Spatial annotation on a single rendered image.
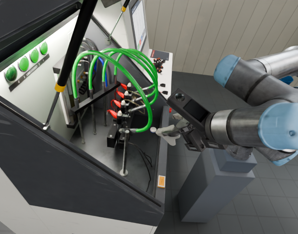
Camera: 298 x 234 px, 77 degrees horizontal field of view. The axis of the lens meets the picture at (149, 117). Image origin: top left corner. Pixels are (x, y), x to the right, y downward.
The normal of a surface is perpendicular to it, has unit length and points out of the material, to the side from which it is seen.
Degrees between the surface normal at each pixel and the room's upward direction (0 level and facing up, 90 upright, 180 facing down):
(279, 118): 64
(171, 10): 90
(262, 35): 90
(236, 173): 0
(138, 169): 0
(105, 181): 90
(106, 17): 90
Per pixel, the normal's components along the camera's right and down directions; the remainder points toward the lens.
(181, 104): 0.14, -0.42
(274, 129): -0.84, 0.10
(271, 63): 0.39, -0.40
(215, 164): 0.14, -0.72
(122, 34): -0.11, 0.68
